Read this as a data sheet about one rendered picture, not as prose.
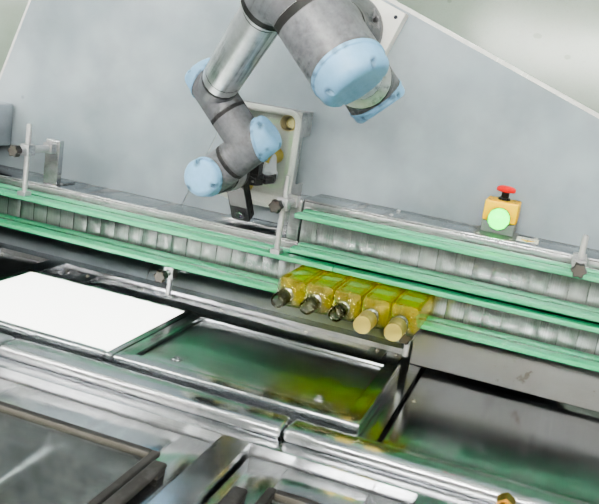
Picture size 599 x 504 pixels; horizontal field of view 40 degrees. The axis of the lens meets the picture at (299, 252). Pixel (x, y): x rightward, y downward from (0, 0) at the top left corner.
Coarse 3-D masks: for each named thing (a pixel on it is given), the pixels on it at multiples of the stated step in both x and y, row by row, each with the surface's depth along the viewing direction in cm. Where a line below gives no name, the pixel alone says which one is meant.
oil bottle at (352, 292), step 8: (352, 280) 167; (360, 280) 168; (368, 280) 169; (344, 288) 160; (352, 288) 161; (360, 288) 162; (368, 288) 163; (336, 296) 157; (344, 296) 156; (352, 296) 156; (360, 296) 157; (352, 304) 156; (360, 304) 157; (352, 312) 156; (352, 320) 157
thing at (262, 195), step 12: (252, 108) 182; (264, 108) 181; (276, 108) 180; (276, 120) 188; (300, 120) 179; (288, 132) 188; (288, 144) 188; (288, 156) 189; (276, 168) 190; (288, 168) 189; (276, 180) 190; (252, 192) 191; (264, 192) 192; (276, 192) 191; (288, 192) 182; (264, 204) 185
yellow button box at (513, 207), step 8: (488, 200) 170; (496, 200) 170; (504, 200) 171; (512, 200) 174; (488, 208) 170; (504, 208) 169; (512, 208) 169; (520, 208) 175; (512, 216) 169; (488, 224) 171; (512, 224) 170; (496, 232) 171; (504, 232) 170; (512, 232) 170
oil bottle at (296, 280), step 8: (288, 272) 166; (296, 272) 166; (304, 272) 167; (312, 272) 168; (320, 272) 170; (280, 280) 161; (288, 280) 160; (296, 280) 160; (304, 280) 161; (280, 288) 160; (296, 288) 159; (304, 288) 160; (296, 296) 159; (288, 304) 160; (296, 304) 160
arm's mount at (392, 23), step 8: (376, 0) 175; (384, 8) 174; (392, 8) 174; (384, 16) 175; (392, 16) 174; (400, 16) 174; (384, 24) 175; (392, 24) 174; (400, 24) 174; (384, 32) 175; (392, 32) 175; (384, 40) 176; (392, 40) 176; (384, 48) 176
